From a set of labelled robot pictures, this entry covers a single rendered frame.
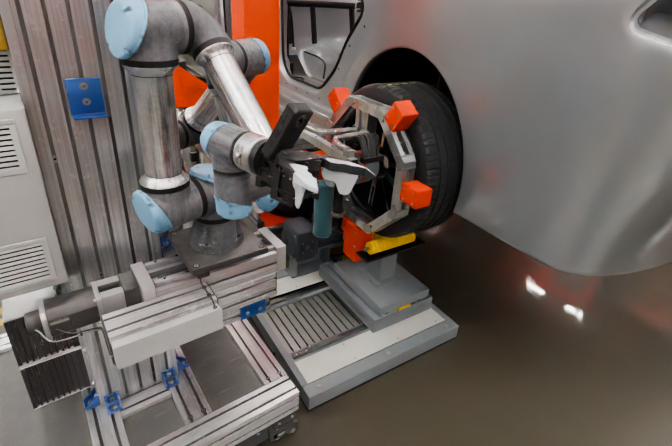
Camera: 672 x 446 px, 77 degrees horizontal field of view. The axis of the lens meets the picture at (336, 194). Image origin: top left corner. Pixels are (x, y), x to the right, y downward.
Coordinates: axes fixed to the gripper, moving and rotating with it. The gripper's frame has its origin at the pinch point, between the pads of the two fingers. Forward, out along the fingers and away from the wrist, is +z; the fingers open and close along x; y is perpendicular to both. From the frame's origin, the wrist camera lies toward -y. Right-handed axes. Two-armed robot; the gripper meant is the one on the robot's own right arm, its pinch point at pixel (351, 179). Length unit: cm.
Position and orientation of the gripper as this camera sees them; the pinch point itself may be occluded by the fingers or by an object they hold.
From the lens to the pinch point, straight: 66.3
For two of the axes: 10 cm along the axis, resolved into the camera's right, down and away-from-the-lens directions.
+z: 7.7, 3.2, -5.5
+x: -6.2, 1.7, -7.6
